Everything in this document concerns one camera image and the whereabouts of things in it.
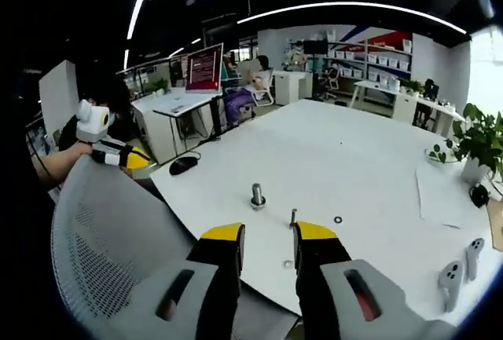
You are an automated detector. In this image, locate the grey mesh office chair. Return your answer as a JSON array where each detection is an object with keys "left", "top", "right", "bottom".
[{"left": 50, "top": 153, "right": 303, "bottom": 340}]

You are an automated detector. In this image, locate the black computer mouse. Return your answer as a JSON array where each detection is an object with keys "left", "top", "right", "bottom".
[{"left": 168, "top": 156, "right": 199, "bottom": 177}]

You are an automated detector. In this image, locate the curved ceiling light strip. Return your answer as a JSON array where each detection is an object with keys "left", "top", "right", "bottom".
[{"left": 237, "top": 1, "right": 468, "bottom": 35}]

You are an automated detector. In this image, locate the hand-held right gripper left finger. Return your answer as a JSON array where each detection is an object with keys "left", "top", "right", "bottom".
[{"left": 117, "top": 221, "right": 247, "bottom": 340}]

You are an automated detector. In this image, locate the long white desk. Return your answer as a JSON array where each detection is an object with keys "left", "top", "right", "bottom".
[{"left": 353, "top": 79, "right": 467, "bottom": 137}]

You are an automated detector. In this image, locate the black screen on stand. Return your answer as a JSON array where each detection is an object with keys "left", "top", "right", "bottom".
[{"left": 302, "top": 39, "right": 329, "bottom": 55}]

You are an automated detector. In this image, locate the small black device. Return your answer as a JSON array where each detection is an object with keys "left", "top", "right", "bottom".
[{"left": 469, "top": 184, "right": 490, "bottom": 207}]

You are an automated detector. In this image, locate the large threaded steel stud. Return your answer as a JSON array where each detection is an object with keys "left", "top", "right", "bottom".
[{"left": 250, "top": 182, "right": 267, "bottom": 210}]

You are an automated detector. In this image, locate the monitor with red screen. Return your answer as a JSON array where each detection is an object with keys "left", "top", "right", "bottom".
[{"left": 184, "top": 42, "right": 225, "bottom": 96}]

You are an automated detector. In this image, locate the shelving with white bins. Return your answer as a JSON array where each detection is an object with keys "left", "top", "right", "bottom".
[{"left": 288, "top": 29, "right": 413, "bottom": 86}]

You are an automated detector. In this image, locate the white cabinet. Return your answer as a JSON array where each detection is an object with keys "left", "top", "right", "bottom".
[{"left": 274, "top": 70, "right": 314, "bottom": 106}]

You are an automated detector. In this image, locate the person's head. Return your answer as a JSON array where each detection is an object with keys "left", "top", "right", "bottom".
[{"left": 88, "top": 76, "right": 133, "bottom": 139}]

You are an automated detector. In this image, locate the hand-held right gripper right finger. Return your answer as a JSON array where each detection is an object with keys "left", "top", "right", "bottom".
[{"left": 294, "top": 221, "right": 457, "bottom": 340}]

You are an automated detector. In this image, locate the white paper sheet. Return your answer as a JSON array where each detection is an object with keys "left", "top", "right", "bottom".
[{"left": 415, "top": 166, "right": 463, "bottom": 231}]

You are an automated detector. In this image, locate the green potted plant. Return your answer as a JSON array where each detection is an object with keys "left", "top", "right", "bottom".
[{"left": 425, "top": 102, "right": 503, "bottom": 185}]

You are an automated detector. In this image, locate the white game controller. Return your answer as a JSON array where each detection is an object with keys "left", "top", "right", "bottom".
[
  {"left": 465, "top": 237, "right": 486, "bottom": 281},
  {"left": 439, "top": 260, "right": 465, "bottom": 313}
]

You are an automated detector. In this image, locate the white office chair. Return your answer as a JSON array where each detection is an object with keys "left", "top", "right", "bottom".
[{"left": 320, "top": 65, "right": 342, "bottom": 101}]

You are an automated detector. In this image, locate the wooden board stand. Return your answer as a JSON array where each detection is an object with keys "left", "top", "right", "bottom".
[{"left": 486, "top": 196, "right": 503, "bottom": 253}]

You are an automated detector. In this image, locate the white side desk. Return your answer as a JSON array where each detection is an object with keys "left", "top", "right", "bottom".
[{"left": 152, "top": 92, "right": 225, "bottom": 160}]

